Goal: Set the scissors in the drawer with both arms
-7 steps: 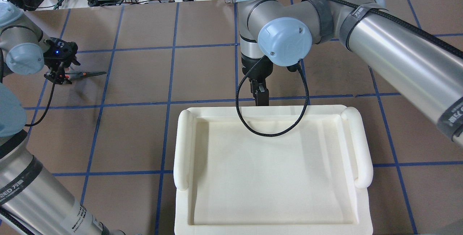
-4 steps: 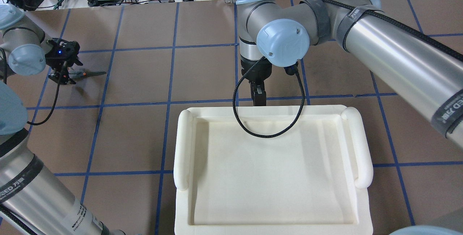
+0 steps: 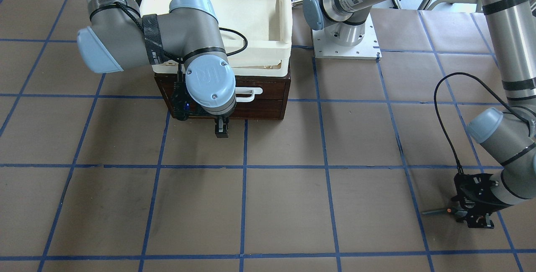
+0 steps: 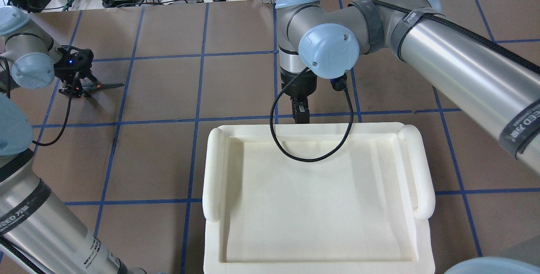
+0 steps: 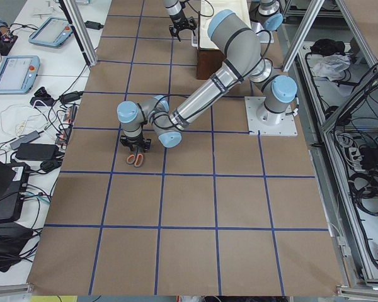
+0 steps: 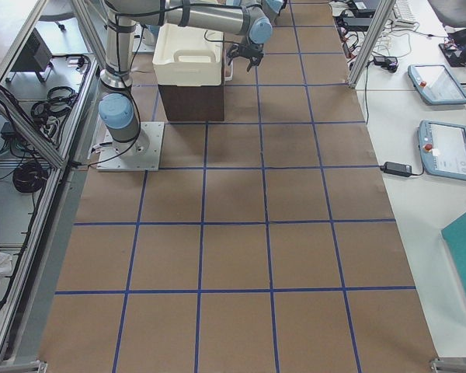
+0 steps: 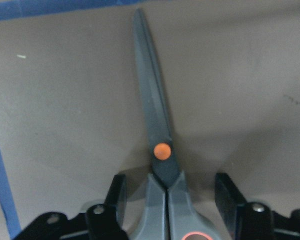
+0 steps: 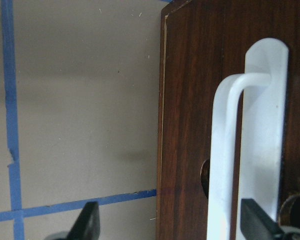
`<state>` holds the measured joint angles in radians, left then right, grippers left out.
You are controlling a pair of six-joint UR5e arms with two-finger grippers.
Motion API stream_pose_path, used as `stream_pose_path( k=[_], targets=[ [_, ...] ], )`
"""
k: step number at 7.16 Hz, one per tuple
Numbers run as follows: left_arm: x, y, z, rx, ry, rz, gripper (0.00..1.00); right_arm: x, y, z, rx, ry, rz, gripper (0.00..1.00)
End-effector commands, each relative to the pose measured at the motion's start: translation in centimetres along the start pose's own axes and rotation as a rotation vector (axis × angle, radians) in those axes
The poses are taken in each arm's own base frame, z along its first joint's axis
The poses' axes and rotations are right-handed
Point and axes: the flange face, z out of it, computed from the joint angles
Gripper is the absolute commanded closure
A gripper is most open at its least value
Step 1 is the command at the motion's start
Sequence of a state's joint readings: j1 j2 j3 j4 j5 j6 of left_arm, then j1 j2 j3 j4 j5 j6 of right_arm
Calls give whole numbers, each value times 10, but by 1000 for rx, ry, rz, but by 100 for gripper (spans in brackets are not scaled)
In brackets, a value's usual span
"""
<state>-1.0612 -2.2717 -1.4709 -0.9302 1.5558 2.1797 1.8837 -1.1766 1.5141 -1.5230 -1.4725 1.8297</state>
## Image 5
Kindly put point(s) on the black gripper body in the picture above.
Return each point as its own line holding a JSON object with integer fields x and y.
{"x": 179, "y": 22}
{"x": 134, "y": 141}

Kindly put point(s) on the grey orange scissors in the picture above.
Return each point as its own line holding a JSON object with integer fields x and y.
{"x": 136, "y": 159}

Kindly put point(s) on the brown wooden drawer cabinet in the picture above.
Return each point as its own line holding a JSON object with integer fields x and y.
{"x": 208, "y": 62}

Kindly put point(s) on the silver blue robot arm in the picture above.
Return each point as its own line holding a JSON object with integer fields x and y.
{"x": 175, "y": 9}
{"x": 242, "y": 48}

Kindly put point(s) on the black power adapter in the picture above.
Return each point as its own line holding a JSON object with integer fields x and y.
{"x": 93, "y": 25}

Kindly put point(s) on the black power brick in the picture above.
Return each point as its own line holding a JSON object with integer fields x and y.
{"x": 36, "y": 151}

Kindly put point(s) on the blue teach pendant far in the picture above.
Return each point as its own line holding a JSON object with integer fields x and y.
{"x": 52, "y": 33}

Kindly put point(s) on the blue teach pendant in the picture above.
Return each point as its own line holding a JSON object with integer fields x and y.
{"x": 52, "y": 33}
{"x": 18, "y": 74}

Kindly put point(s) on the blue teach pendant near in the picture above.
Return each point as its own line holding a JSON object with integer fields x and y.
{"x": 18, "y": 74}

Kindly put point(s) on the aluminium frame post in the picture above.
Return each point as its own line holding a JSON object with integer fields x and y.
{"x": 73, "y": 15}

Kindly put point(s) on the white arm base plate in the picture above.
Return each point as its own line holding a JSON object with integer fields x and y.
{"x": 264, "y": 123}

